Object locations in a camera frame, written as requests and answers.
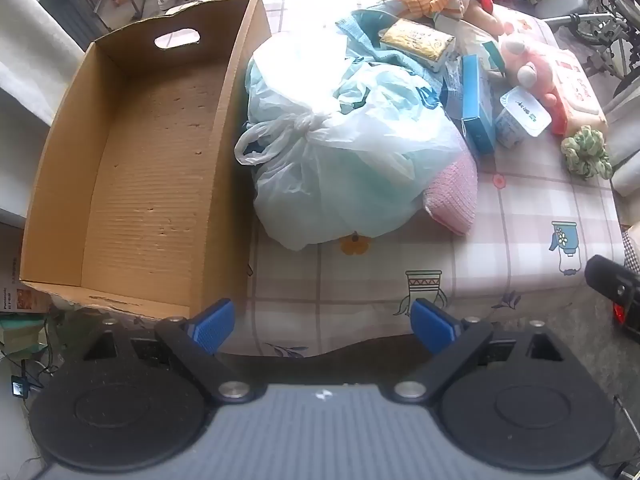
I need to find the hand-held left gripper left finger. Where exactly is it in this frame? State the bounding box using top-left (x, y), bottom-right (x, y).
top-left (82, 298), bottom-right (256, 404)

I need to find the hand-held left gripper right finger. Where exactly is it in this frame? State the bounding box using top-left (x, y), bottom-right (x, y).
top-left (392, 298), bottom-right (558, 404)

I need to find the green white scrunchie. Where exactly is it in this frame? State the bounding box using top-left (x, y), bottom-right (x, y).
top-left (561, 126), bottom-right (613, 180)

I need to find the pink knitted cloth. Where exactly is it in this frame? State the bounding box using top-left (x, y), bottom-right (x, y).
top-left (424, 152), bottom-right (478, 236)

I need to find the brown cardboard box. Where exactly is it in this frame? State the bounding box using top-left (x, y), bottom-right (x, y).
top-left (19, 0), bottom-right (273, 322)

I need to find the white yogurt cup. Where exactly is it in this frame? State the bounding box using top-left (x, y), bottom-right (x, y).
top-left (495, 85), bottom-right (552, 149)

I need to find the blue carton box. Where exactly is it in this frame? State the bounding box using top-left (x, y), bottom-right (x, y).
top-left (460, 54), bottom-right (497, 155)

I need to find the gold foil packet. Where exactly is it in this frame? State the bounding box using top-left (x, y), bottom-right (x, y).
top-left (379, 18), bottom-right (457, 73)

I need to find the teal checked cloth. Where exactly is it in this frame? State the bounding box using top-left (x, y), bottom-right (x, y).
top-left (335, 10), bottom-right (446, 92)

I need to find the orange striped white towel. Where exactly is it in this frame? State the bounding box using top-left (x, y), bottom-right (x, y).
top-left (391, 0), bottom-right (462, 19)

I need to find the pale blue plastic bag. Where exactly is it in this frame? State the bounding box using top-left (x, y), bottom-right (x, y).
top-left (235, 30), bottom-right (466, 252)

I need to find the pink wet wipes pack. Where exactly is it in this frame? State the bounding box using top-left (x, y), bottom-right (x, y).
top-left (545, 47), bottom-right (608, 136)

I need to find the printed cardboard carton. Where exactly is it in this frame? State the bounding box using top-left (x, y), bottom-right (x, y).
top-left (0, 224), bottom-right (52, 317)

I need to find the pink plush toy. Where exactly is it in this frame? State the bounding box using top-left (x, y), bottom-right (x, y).
top-left (500, 32), bottom-right (562, 108)

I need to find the grey padded seat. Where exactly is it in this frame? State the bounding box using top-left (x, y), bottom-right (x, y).
top-left (534, 0), bottom-right (592, 22)

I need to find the white fabric sheet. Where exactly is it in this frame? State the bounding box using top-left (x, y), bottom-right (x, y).
top-left (0, 0), bottom-right (86, 128)

